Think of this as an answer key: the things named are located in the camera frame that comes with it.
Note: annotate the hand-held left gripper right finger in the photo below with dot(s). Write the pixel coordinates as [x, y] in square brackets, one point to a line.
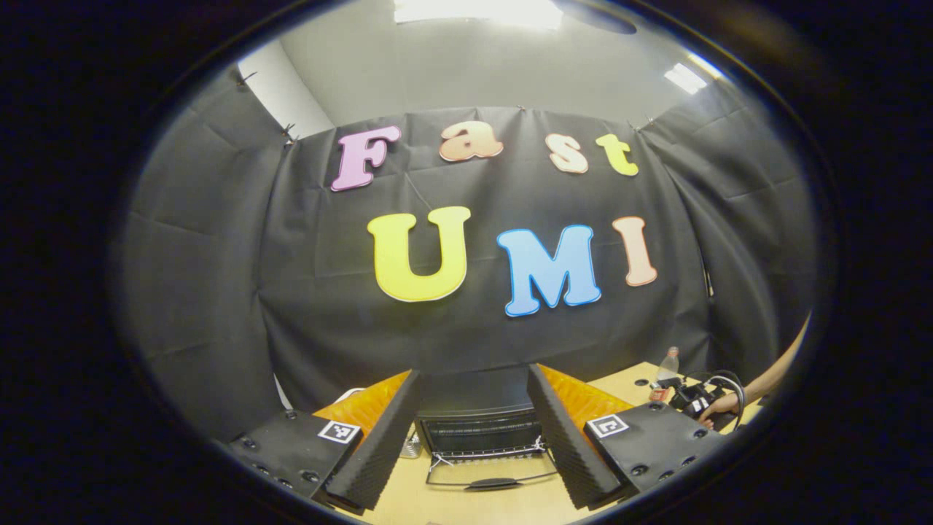
[565, 445]

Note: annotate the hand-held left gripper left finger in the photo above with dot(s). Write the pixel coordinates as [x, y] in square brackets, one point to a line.
[379, 445]

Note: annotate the black electric oven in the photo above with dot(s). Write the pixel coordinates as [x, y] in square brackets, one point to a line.
[474, 415]

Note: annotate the clear plastic water bottle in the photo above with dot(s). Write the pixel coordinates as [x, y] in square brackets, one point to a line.
[667, 368]

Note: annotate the black backdrop cloth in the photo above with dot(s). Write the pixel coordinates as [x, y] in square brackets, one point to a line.
[291, 292]

